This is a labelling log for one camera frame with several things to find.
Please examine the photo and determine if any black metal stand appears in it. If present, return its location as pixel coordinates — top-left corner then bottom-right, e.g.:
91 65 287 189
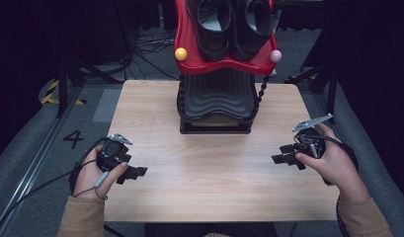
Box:
54 55 126 119
283 62 341 124

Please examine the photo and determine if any bundle of floor cables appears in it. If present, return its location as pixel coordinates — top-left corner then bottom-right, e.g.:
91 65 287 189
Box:
124 28 179 82

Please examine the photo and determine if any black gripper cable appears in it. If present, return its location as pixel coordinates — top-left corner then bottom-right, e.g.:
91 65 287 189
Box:
0 137 107 231
294 132 360 237

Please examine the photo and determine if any red and black shoe rack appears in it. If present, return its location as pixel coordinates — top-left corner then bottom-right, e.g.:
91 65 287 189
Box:
173 0 283 135

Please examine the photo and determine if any grey cable with plug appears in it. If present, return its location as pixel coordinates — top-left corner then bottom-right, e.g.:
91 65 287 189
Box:
74 169 111 201

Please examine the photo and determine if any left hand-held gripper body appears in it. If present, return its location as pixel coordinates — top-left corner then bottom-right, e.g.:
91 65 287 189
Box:
96 132 134 173

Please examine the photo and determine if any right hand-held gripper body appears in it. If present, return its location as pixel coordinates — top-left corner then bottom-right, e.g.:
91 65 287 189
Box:
291 113 334 160

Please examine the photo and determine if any person's right hand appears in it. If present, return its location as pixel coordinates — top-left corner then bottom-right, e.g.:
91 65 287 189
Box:
294 122 371 202

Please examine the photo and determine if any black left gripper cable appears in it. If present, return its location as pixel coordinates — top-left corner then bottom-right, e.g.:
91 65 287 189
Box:
0 137 107 231

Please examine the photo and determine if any person's left hand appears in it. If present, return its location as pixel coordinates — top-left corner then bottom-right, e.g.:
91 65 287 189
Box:
72 142 128 200

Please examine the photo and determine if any yellow and black floor tape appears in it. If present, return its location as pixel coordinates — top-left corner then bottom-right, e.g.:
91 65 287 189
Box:
40 79 88 107

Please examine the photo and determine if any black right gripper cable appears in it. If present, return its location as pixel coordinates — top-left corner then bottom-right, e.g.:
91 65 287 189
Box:
294 132 360 237

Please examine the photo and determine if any black leather shoe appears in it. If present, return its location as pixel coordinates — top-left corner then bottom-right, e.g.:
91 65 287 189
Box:
186 0 233 62
229 0 275 62

